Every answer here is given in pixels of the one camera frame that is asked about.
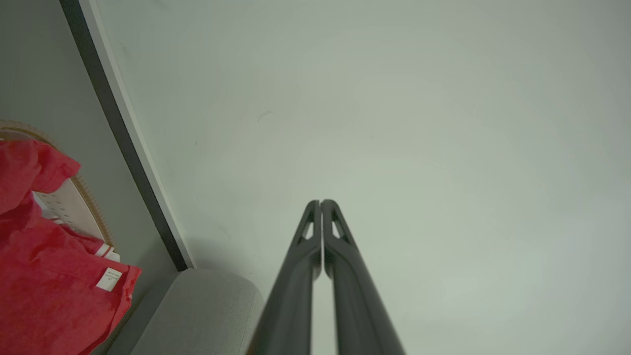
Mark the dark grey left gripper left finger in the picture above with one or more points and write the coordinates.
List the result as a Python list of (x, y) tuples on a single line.
[(291, 305)]

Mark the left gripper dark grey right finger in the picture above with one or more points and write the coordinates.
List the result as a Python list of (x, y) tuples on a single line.
[(360, 310)]

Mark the red shorts with white stripe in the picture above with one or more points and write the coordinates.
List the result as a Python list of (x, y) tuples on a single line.
[(88, 242)]

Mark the red garment with white label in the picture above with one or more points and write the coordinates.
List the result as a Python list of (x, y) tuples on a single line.
[(44, 296)]

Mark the grey fabric sofa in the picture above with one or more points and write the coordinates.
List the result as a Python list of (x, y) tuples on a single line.
[(202, 315)]

